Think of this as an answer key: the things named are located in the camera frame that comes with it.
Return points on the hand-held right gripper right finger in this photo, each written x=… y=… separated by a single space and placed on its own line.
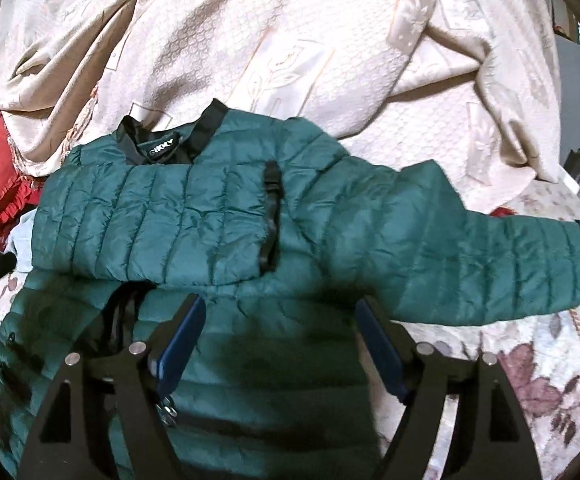
x=377 y=345

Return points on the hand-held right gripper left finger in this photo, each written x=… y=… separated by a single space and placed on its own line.
x=185 y=332

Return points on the green puffer jacket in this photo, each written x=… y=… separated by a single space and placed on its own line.
x=219 y=220

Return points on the light blue sweater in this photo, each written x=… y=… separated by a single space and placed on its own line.
x=22 y=245

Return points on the small black device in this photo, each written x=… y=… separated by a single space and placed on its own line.
x=576 y=162

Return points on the beige patterned blanket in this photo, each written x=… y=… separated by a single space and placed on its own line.
x=280 y=50

